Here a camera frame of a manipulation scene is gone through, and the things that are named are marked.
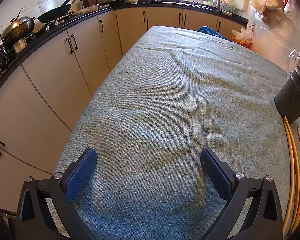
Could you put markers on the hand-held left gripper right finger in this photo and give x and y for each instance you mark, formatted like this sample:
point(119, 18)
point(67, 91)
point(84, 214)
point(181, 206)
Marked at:
point(216, 172)

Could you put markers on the printed clear plastic bag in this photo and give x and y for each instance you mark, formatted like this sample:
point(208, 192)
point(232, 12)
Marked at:
point(270, 0)

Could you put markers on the crumpled clear plastic bag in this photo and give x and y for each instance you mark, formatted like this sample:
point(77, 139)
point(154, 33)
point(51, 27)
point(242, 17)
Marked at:
point(297, 17)

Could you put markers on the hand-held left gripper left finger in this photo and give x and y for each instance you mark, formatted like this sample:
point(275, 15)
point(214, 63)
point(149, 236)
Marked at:
point(81, 170)

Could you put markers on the grey-green table cloth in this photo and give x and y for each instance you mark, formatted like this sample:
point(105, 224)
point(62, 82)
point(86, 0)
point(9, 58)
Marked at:
point(165, 105)

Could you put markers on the clear plastic bags in basket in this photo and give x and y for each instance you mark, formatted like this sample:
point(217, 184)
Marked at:
point(242, 33)

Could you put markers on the small white bowl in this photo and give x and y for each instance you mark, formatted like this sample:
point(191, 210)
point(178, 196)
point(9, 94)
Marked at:
point(133, 0)

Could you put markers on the steel pot with lid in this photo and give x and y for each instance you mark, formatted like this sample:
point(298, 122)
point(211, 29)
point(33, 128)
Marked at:
point(17, 28)

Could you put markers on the black kitchen countertop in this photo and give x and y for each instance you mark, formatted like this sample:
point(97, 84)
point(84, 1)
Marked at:
point(65, 25)

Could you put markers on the red mesh basket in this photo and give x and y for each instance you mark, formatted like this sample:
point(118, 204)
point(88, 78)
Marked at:
point(247, 45)

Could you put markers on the steel electric kettle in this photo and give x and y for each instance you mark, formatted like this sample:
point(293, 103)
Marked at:
point(84, 3)

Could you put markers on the clear glass mug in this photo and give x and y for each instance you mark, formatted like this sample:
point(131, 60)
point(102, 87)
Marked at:
point(293, 60)

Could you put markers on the black utensil holder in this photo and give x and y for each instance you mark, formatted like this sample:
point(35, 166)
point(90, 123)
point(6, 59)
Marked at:
point(290, 100)

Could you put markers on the blue plastic bag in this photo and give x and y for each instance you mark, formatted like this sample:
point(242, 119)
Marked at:
point(210, 31)

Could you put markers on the black wok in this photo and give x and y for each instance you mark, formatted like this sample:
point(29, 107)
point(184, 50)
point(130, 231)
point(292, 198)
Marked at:
point(55, 13)

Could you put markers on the gas stove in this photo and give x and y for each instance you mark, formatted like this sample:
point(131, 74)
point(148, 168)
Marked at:
point(56, 21)

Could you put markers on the clear food tray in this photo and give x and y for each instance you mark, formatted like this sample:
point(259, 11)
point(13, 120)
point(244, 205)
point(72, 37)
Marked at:
point(90, 8)

